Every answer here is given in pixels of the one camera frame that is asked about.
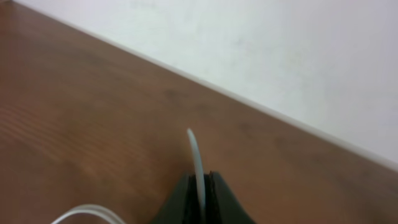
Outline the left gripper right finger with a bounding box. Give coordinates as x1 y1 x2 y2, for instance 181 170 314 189
205 172 255 224

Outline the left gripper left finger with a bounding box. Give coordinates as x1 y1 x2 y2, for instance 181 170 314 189
150 174 197 224

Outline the white cable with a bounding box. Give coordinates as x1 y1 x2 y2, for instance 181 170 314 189
51 128 206 224

